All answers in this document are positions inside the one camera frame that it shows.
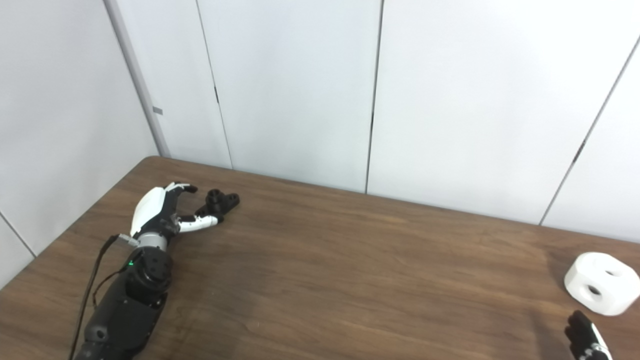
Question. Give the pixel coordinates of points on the black flanged holder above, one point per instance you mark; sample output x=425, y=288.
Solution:
x=225, y=201

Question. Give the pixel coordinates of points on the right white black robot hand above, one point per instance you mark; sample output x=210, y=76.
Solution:
x=587, y=342

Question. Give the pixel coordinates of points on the white block with holes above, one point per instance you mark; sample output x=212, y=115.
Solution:
x=582, y=277

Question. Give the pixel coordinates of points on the grey wall corner post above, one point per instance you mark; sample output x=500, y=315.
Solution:
x=137, y=85

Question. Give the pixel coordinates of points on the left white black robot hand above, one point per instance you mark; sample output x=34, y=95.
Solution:
x=147, y=210

